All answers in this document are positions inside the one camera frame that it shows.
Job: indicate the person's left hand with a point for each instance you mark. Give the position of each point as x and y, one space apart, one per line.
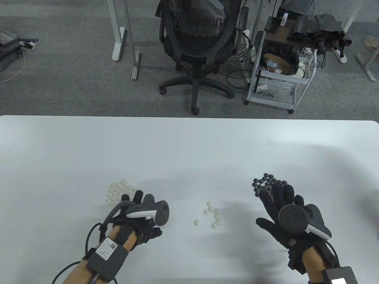
145 232

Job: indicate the person's right hand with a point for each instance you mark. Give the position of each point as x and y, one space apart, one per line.
281 195

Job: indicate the group of black go stones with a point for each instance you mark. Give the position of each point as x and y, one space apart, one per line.
263 180

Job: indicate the group of white go stones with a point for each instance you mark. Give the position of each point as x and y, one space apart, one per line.
117 189

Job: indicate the pile of mixed go stones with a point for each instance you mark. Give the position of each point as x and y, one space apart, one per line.
219 221

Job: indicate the person's right forearm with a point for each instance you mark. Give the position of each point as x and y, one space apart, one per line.
314 263

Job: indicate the person's left forearm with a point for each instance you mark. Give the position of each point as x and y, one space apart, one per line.
77 272

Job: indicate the grey white right hand controller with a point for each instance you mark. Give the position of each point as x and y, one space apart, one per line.
291 219

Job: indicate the dark grey left hand controller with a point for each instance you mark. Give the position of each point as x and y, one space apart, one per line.
162 213

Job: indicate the black left wrist sensor box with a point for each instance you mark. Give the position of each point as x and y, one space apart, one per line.
106 257

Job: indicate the black wrist sensor box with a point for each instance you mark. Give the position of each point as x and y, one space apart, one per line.
331 273
106 257

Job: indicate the black right wrist sensor box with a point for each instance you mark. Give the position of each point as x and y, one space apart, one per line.
331 273

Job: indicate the white wheeled utility cart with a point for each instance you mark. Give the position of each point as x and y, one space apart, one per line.
284 99

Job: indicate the white power strip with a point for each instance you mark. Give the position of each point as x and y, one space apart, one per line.
260 88

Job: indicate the white power adapter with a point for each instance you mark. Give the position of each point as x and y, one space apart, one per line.
304 66

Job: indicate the black and tan bag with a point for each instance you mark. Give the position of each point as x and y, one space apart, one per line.
291 63

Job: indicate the grey desk leg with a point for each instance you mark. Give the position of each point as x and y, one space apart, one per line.
368 69

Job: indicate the black mesh office chair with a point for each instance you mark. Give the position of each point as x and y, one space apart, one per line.
195 50

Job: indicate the black phone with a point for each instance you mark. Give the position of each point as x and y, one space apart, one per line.
272 25

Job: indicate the black crumpled cloth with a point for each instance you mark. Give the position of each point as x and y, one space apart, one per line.
319 26

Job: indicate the small white bottle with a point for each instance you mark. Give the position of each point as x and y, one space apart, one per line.
285 19

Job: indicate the beige shoe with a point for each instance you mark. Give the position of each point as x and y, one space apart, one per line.
372 42

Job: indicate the white slanted desk leg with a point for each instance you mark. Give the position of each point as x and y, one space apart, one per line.
351 17

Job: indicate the floor socket box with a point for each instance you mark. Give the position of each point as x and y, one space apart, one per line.
29 44

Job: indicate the aluminium profile post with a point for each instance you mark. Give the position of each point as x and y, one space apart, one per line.
135 65

